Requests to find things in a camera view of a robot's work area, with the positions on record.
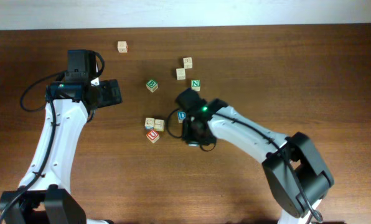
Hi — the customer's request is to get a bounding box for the baseball picture wooden block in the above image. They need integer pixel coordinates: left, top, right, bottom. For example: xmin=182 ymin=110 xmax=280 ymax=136
xmin=144 ymin=118 xmax=155 ymax=129

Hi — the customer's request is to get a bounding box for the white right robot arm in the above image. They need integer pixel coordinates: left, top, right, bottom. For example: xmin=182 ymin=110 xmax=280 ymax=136
xmin=176 ymin=98 xmax=334 ymax=223

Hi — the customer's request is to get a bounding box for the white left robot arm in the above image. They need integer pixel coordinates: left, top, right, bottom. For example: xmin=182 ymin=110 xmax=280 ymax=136
xmin=0 ymin=80 xmax=122 ymax=223

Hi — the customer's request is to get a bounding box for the wooden block pair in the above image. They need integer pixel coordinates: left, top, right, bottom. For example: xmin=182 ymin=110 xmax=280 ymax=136
xmin=176 ymin=68 xmax=186 ymax=80
xmin=183 ymin=57 xmax=193 ymax=69

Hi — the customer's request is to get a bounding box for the blue D letter block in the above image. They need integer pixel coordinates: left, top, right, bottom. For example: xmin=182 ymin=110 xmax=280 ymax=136
xmin=177 ymin=111 xmax=186 ymax=123

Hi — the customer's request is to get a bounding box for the green N letter block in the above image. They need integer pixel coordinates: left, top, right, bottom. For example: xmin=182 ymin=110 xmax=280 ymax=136
xmin=191 ymin=80 xmax=201 ymax=91

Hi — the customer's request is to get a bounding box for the yellow edged wooden block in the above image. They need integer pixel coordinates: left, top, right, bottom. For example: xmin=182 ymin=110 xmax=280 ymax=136
xmin=154 ymin=119 xmax=165 ymax=131

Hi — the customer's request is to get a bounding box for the wooden block upper pair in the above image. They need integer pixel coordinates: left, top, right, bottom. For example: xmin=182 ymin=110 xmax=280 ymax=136
xmin=183 ymin=57 xmax=193 ymax=69

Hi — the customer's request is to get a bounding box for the wooden block lower pair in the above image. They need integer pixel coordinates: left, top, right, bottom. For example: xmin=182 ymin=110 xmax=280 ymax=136
xmin=176 ymin=68 xmax=186 ymax=80

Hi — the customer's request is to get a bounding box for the plain wooden block far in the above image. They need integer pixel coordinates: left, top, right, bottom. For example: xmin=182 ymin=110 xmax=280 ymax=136
xmin=117 ymin=41 xmax=128 ymax=53

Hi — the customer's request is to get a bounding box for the red U letter block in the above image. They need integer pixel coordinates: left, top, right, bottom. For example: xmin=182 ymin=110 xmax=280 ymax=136
xmin=146 ymin=129 xmax=160 ymax=143

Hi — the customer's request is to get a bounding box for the green B letter block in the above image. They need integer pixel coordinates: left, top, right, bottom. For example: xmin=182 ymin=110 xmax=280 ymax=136
xmin=146 ymin=79 xmax=159 ymax=93

